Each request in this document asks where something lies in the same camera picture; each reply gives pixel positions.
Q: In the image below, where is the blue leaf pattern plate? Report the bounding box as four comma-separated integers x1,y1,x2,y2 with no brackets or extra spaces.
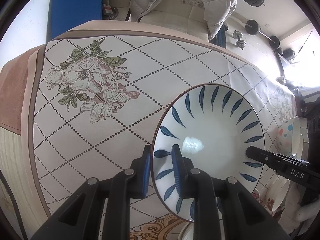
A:
152,84,265,222

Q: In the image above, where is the red flower white bowl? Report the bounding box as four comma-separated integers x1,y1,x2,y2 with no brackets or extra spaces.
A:
263,178,290,214

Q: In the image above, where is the polka dot bowl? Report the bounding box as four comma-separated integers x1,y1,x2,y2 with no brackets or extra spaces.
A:
277,116,303,158

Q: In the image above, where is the white plate at bottom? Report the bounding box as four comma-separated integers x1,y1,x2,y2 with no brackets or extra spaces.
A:
177,223,194,240

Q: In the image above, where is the floral checked tablecloth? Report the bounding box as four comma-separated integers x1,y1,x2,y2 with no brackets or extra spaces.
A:
1,21,296,237

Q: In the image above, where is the chrome dumbbell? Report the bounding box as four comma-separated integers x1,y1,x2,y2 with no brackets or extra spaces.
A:
232,30,246,50

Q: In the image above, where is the cream leather sofa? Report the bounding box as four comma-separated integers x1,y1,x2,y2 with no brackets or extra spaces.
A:
103,0,209,41

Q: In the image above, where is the black barbell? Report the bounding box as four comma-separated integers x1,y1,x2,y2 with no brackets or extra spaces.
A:
245,20,283,55

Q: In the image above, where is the blue mat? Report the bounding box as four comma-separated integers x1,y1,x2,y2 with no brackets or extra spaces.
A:
46,0,103,42

